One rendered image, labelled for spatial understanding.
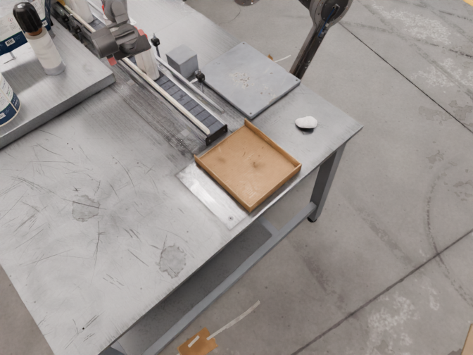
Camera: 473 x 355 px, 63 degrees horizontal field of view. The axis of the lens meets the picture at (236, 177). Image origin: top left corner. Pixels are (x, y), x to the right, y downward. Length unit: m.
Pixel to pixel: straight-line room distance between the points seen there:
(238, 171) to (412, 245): 1.26
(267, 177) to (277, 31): 2.12
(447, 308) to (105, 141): 1.83
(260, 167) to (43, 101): 0.93
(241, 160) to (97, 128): 0.60
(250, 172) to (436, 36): 2.51
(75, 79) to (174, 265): 0.94
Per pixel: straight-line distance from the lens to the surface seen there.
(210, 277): 1.89
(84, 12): 2.06
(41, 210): 1.52
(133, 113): 1.66
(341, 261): 2.20
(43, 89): 1.83
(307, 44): 2.11
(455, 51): 3.54
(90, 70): 1.83
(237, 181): 1.39
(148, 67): 1.65
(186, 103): 1.58
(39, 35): 1.77
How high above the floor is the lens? 2.01
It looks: 58 degrees down
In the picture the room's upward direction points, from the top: 2 degrees counter-clockwise
